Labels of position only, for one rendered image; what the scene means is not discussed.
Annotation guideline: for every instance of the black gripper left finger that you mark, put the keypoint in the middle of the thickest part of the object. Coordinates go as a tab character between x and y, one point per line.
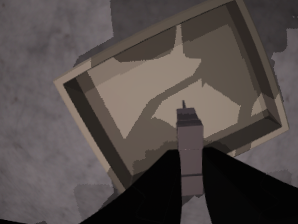
154	198

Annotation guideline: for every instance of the beige shallow tray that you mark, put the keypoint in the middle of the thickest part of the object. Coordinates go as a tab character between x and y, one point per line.
124	99

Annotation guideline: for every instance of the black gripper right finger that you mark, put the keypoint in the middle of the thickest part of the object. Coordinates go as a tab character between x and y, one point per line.
237	193

